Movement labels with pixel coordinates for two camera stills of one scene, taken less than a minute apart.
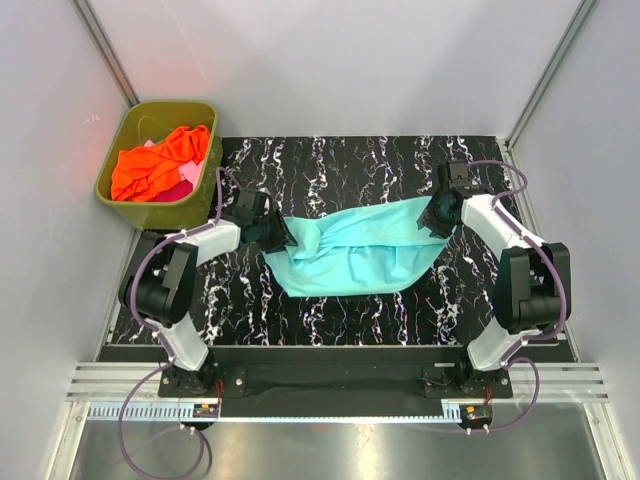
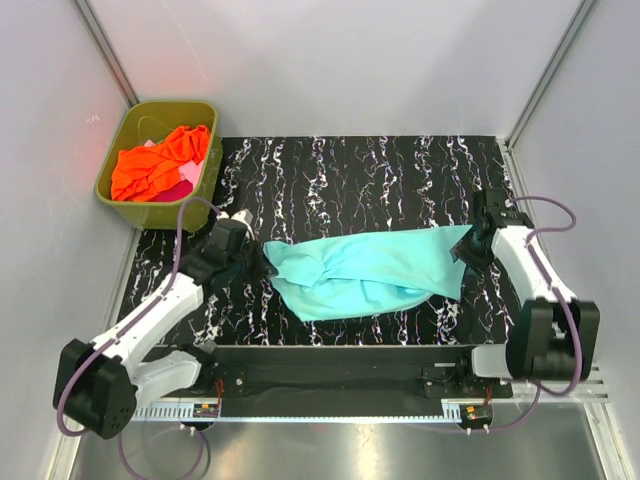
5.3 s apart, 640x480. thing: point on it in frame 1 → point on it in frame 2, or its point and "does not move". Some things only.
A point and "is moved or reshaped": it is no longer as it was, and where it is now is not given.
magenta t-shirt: [175, 193] does not move
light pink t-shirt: [189, 171] does not move
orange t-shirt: [141, 173] does not move
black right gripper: [427, 218] → [461, 249]
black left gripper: [282, 237] → [264, 268]
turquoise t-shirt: [375, 248] is moved or reshaped
